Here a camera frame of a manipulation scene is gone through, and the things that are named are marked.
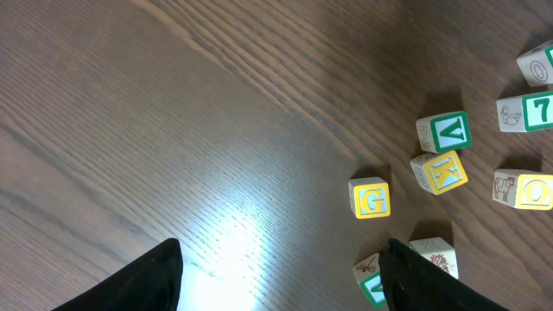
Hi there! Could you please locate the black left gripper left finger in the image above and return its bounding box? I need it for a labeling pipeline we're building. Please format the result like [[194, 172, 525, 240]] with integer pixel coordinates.
[[54, 238, 183, 311]]

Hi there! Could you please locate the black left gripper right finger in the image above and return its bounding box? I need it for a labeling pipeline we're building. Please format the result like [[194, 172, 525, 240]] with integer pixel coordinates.
[[378, 238, 506, 311]]

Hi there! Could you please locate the plain wooden picture block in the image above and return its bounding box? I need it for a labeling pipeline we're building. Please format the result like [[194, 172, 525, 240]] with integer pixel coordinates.
[[408, 237, 459, 279]]

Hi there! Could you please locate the green 4 block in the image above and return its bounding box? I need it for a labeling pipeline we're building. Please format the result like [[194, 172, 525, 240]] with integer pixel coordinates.
[[353, 253, 386, 308]]

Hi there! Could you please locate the yellow block lower left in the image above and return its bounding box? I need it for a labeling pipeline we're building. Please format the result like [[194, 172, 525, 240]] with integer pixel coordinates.
[[348, 177, 391, 219]]

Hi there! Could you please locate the yellow block beside V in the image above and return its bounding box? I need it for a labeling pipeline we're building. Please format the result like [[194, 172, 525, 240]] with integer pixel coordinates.
[[410, 150, 468, 195]]

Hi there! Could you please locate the yellow block middle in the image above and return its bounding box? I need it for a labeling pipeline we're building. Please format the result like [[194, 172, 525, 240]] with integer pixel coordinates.
[[493, 169, 552, 211]]

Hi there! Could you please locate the green V block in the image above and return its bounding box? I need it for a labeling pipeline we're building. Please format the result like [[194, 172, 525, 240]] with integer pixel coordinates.
[[416, 111, 473, 154]]

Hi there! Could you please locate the green 7 block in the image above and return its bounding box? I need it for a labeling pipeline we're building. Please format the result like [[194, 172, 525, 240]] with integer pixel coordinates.
[[496, 91, 552, 133]]

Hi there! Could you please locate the green P block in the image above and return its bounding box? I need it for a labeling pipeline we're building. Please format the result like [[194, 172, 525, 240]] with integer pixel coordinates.
[[517, 41, 552, 86]]

